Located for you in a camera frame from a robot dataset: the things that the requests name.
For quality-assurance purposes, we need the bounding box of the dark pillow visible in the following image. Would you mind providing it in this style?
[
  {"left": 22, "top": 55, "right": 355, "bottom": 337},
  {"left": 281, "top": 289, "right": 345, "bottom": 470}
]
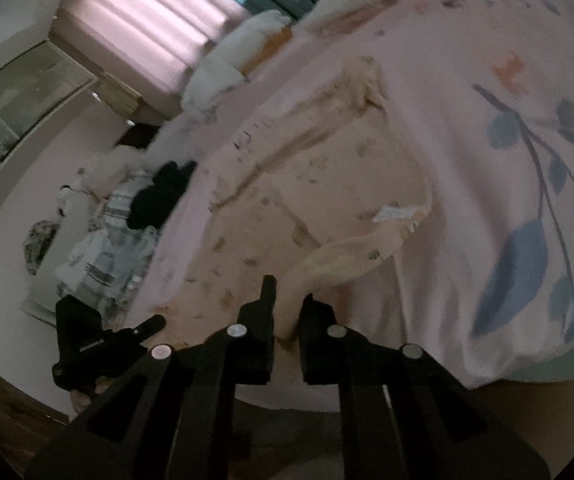
[{"left": 114, "top": 124, "right": 164, "bottom": 150}]

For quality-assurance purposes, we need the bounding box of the beige layered cloth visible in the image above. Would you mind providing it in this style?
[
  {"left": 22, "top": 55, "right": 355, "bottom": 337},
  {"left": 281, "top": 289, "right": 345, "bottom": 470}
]
[{"left": 94, "top": 74, "right": 144, "bottom": 117}]

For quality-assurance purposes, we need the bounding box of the person's left hand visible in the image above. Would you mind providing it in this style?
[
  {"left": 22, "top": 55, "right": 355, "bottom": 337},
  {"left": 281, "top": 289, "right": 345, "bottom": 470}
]
[{"left": 69, "top": 377, "right": 120, "bottom": 413}]

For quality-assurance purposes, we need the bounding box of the white folded quilt orange lining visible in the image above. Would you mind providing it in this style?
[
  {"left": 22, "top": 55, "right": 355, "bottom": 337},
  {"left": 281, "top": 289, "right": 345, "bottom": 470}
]
[{"left": 181, "top": 9, "right": 295, "bottom": 118}]

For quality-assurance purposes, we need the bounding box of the pink printed blanket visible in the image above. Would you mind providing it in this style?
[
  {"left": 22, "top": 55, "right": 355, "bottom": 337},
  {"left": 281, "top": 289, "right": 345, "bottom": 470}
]
[{"left": 127, "top": 0, "right": 574, "bottom": 413}]

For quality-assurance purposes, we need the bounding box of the black cloth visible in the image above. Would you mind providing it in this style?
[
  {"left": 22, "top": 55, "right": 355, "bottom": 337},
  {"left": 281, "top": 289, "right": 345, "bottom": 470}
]
[{"left": 131, "top": 160, "right": 198, "bottom": 230}]

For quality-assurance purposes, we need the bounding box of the white plush toy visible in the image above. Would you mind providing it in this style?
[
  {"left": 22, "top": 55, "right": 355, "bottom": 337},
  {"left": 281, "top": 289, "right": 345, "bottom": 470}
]
[{"left": 58, "top": 152, "right": 140, "bottom": 213}]

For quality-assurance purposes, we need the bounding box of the glass door wardrobe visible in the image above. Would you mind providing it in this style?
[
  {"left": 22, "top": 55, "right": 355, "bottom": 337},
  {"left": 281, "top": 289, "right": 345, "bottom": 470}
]
[{"left": 0, "top": 39, "right": 98, "bottom": 223}]

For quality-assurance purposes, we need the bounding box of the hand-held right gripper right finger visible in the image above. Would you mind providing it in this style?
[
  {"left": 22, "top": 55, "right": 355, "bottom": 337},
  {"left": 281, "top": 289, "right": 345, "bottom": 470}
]
[{"left": 297, "top": 294, "right": 552, "bottom": 480}]

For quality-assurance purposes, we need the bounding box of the plaid grey blanket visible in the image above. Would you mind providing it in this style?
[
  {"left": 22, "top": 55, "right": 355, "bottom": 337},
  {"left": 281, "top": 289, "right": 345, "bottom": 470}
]
[{"left": 54, "top": 167, "right": 162, "bottom": 322}]

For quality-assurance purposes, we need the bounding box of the pink curtain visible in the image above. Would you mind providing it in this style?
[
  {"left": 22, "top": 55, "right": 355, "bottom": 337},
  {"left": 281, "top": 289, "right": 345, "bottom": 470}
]
[{"left": 52, "top": 0, "right": 250, "bottom": 108}]

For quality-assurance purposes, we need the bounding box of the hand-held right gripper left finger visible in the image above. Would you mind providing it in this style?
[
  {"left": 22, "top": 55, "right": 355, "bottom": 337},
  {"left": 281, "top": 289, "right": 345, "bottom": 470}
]
[{"left": 24, "top": 275, "right": 278, "bottom": 480}]

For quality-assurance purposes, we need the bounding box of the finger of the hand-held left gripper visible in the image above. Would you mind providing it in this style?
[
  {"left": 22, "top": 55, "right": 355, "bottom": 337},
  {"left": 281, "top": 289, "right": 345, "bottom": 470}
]
[{"left": 129, "top": 314, "right": 167, "bottom": 343}]

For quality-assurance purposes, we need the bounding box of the floral bag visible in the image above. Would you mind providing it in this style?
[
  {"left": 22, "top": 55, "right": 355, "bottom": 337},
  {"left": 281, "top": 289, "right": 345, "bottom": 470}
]
[{"left": 21, "top": 220, "right": 58, "bottom": 276}]

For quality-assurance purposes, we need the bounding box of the beige printed baby shirt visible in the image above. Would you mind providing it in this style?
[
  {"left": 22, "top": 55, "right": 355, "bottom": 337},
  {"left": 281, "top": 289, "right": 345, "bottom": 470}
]
[{"left": 174, "top": 54, "right": 436, "bottom": 358}]

